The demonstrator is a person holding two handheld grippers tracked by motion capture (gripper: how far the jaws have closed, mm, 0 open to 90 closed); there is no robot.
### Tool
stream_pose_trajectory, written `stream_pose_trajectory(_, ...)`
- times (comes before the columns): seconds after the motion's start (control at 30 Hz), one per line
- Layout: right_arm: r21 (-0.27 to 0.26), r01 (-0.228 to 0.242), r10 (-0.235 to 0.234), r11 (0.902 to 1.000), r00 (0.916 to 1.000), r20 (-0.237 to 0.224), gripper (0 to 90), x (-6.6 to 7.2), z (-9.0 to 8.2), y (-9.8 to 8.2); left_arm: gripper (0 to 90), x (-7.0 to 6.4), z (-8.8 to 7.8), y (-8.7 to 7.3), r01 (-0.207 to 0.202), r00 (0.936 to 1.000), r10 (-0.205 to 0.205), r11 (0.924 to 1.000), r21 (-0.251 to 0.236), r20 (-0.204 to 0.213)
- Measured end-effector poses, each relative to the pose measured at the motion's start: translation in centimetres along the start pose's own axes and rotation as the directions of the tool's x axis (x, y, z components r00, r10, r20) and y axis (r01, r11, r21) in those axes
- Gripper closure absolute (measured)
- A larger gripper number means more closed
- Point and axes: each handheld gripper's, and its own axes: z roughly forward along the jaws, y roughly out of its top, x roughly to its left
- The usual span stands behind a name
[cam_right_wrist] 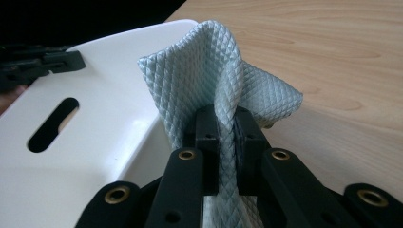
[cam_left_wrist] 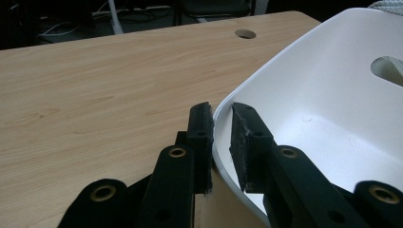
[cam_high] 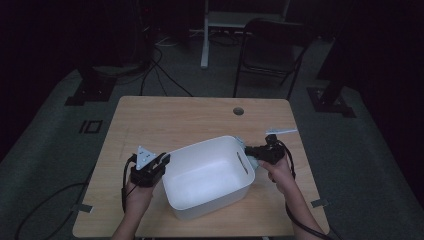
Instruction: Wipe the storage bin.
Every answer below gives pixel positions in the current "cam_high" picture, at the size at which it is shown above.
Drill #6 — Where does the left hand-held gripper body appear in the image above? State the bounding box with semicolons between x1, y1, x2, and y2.
130;145;166;188

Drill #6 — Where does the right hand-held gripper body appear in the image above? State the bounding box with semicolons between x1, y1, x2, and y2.
256;128;299;166

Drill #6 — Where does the white plastic storage bin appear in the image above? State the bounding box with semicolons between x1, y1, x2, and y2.
162;134;257;221

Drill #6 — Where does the person's right hand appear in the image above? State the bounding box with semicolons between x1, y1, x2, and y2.
259;156;296;196

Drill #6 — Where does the person's left hand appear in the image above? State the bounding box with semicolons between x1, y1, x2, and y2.
124;182;155;213

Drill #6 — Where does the black stand base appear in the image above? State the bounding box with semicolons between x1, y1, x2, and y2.
306;86;357;118
64;64;118;107

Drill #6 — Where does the black folding chair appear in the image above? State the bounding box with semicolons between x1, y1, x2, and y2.
232;18;316;101

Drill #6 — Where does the right hand-held gripper black cable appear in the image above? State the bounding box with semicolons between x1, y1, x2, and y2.
279;141;334;240

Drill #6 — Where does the hand-held gripper black cable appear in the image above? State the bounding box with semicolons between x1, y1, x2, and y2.
279;141;334;240
121;153;138;214

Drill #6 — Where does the left hand-held gripper black cable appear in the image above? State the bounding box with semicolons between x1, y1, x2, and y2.
121;153;138;214

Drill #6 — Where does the thin black floor cable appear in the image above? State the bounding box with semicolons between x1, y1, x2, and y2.
139;46;164;97
151;58;194;98

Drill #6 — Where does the thick black floor cable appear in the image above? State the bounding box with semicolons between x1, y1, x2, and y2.
14;182;88;240

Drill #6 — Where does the white metal desk frame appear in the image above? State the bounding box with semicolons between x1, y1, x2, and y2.
199;0;291;70

